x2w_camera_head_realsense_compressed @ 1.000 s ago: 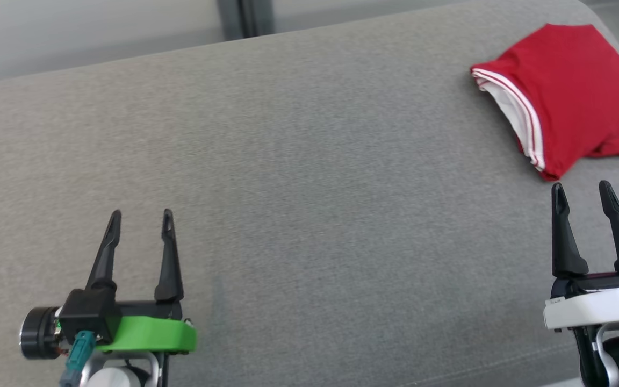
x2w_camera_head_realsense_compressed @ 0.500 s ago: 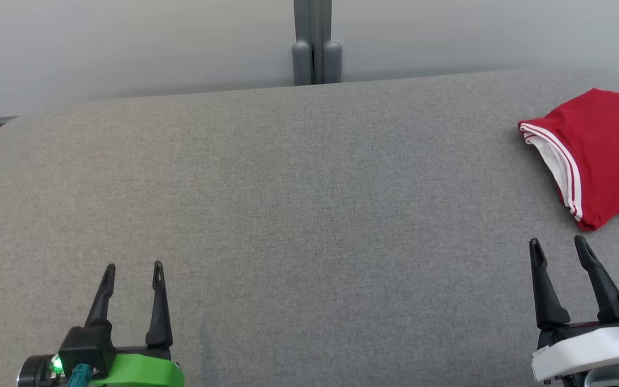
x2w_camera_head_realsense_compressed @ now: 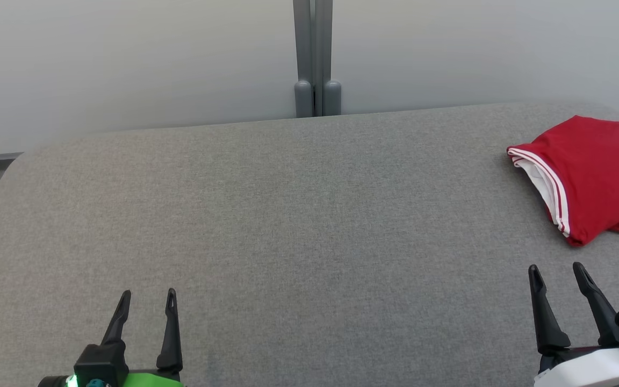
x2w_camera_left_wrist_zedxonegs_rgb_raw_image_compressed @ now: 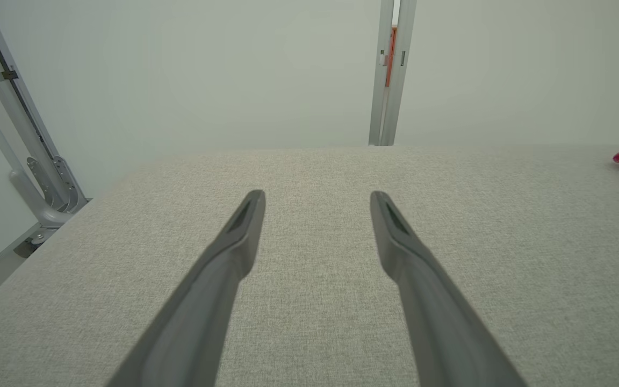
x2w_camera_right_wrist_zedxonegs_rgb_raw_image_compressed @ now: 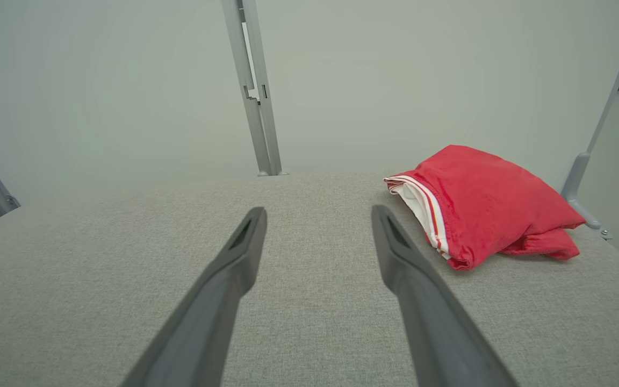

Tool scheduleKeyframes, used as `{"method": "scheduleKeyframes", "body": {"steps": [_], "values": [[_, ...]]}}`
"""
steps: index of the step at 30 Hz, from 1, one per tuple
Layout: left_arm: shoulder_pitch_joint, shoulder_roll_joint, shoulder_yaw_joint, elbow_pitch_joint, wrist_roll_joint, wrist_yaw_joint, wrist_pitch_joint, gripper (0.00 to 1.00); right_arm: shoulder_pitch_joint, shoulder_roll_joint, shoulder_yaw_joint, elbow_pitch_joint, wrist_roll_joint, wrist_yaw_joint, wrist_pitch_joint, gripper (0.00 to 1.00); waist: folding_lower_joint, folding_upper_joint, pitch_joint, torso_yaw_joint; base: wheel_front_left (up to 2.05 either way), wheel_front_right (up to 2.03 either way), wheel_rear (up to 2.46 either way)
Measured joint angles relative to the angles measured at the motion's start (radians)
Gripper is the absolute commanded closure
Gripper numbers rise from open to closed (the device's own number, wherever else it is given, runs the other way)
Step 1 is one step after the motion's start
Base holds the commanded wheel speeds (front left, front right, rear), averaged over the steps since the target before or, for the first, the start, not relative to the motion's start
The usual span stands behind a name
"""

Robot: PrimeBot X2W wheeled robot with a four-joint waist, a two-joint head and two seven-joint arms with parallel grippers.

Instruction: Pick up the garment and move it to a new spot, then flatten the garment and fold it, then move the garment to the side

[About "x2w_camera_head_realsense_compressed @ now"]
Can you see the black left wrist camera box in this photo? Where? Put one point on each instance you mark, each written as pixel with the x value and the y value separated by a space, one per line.
pixel 100 365

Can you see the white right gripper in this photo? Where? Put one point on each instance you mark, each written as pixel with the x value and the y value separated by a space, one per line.
pixel 594 371

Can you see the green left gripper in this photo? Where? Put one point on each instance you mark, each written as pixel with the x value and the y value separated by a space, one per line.
pixel 153 380

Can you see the red jersey with care label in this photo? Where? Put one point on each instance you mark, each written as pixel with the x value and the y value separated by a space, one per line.
pixel 589 166

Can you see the grey double partition post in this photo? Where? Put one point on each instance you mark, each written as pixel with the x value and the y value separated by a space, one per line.
pixel 317 54

